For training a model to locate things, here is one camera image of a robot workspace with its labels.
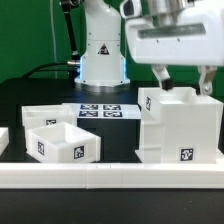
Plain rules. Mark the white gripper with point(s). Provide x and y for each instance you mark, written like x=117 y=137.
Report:
x=176 y=32

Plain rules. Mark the white drawer cabinet frame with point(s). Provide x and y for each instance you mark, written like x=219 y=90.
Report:
x=178 y=126

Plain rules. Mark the white front drawer box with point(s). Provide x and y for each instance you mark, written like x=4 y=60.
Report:
x=63 y=143

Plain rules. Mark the white drawer box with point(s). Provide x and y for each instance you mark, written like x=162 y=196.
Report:
x=63 y=143
x=37 y=116

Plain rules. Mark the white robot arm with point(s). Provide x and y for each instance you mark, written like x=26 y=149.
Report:
x=102 y=64

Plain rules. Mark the white rear drawer box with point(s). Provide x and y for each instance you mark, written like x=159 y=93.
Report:
x=37 y=116

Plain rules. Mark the white marker tag sheet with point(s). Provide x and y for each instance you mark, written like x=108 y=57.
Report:
x=105 y=111

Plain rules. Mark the white front fence rail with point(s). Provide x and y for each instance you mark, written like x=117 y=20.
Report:
x=106 y=175

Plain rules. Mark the white fence rail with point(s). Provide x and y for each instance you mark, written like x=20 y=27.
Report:
x=4 y=139
x=106 y=175

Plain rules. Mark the white left fence rail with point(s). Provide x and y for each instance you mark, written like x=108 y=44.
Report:
x=4 y=139

